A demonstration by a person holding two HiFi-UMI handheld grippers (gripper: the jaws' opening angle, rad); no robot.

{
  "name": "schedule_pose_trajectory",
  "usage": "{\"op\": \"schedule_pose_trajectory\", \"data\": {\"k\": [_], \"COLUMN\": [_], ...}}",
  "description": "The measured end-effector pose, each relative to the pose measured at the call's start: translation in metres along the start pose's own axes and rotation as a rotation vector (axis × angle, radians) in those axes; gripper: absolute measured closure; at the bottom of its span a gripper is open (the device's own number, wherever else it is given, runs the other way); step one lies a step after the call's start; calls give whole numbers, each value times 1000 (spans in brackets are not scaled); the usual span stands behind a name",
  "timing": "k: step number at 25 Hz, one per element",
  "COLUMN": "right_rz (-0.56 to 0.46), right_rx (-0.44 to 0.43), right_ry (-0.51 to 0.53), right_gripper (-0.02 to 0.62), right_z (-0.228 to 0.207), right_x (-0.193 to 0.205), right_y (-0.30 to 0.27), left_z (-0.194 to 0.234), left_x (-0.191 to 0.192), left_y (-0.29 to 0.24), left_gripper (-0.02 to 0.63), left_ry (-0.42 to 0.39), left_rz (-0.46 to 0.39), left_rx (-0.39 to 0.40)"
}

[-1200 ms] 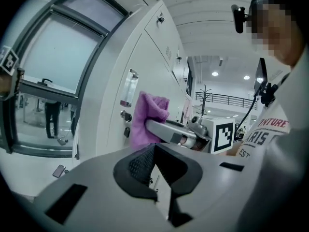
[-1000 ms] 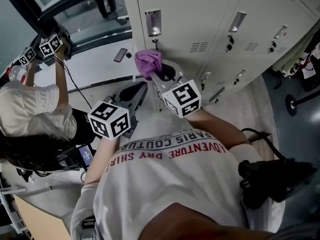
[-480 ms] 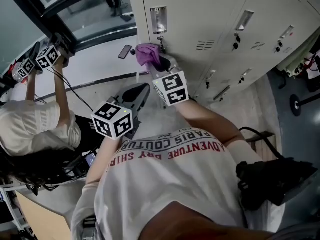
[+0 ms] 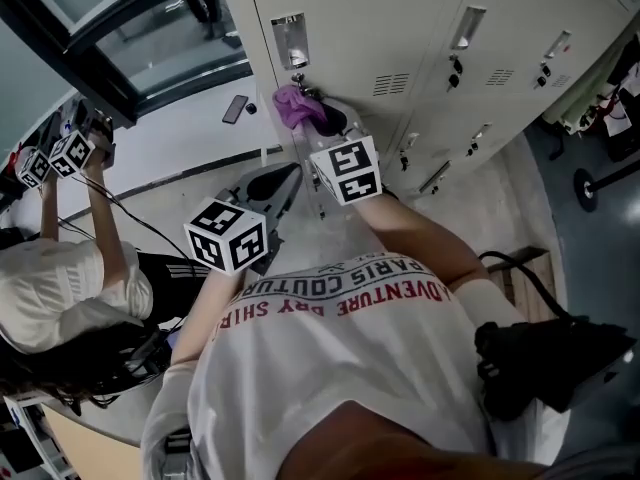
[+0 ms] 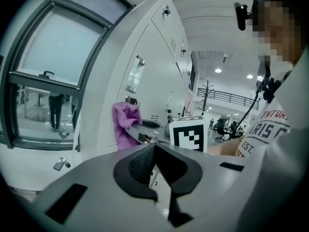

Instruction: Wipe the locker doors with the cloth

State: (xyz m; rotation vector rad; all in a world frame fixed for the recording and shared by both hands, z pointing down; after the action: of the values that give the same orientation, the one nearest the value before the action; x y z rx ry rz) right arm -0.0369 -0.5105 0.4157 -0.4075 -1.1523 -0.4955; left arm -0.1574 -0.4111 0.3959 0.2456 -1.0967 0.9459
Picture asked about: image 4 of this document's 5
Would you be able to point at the person's white printed shirt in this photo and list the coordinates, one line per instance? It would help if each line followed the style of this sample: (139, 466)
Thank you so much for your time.
(340, 368)

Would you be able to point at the person's left forearm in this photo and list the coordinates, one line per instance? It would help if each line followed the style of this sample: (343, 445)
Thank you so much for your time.
(210, 313)

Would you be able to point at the pink hanging garment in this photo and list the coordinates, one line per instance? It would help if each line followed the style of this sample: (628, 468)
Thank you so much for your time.
(631, 83)

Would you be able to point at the small black case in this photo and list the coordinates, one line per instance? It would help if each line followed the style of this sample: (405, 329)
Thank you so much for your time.
(251, 109)

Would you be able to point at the beige metal locker cabinet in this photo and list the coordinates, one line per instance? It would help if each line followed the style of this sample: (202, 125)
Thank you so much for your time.
(360, 28)

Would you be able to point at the purple wiping cloth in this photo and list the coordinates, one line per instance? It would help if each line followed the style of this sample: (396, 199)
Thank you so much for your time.
(290, 105)

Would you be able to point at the person's right forearm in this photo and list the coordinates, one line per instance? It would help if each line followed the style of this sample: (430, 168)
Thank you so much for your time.
(425, 238)

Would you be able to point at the dark smartphone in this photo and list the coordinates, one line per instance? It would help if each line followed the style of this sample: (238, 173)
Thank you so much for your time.
(235, 109)

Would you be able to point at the black wheeled stand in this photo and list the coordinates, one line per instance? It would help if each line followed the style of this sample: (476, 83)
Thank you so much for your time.
(585, 190)

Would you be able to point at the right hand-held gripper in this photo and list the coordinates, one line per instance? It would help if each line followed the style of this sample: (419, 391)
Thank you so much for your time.
(350, 168)

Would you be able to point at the white printed bag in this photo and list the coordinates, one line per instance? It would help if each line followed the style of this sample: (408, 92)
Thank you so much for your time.
(615, 119)

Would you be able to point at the white window ledge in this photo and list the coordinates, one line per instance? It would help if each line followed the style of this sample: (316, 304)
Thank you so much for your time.
(200, 138)

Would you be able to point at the black framed glass window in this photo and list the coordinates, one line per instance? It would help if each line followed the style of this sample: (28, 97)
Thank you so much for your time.
(165, 53)

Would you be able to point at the black waist bag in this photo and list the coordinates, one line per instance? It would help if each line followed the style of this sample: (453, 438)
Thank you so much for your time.
(545, 363)

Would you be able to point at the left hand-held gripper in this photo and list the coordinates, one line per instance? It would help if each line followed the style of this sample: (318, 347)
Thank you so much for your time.
(225, 238)

